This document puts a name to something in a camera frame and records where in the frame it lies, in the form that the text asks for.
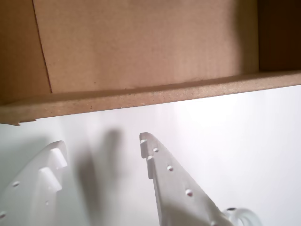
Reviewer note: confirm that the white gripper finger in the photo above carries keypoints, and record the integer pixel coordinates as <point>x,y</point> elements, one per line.
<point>28,188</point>
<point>178,188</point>

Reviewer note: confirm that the brown cardboard box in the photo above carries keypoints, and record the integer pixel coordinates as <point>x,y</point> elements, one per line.
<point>145,51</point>

